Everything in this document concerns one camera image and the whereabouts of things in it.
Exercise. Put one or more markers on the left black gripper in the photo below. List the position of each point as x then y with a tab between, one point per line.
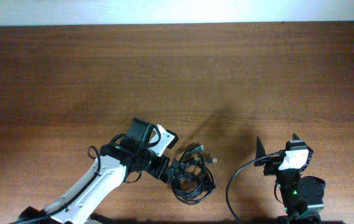
157	170

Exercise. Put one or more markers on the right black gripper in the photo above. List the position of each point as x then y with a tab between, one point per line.
272	168

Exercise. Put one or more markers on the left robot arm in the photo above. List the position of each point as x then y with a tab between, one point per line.
76	205

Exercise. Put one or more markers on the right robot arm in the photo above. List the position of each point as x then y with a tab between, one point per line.
302	197

